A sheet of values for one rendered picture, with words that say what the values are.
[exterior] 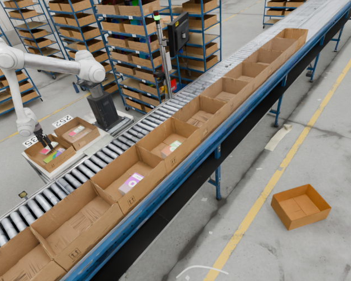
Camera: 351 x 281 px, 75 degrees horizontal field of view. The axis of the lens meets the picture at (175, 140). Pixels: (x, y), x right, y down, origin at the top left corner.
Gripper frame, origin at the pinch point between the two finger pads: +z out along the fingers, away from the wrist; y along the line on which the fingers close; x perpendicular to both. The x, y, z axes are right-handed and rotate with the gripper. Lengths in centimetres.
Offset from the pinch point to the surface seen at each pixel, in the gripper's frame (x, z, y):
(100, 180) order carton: 30, -16, -92
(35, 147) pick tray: 4.4, 0.9, 12.6
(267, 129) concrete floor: -172, 81, -188
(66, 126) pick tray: -30.8, 0.7, 5.2
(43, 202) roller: 47, 7, -40
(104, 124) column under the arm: -45, 2, -34
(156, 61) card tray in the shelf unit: -155, -18, -44
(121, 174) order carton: 15, -8, -97
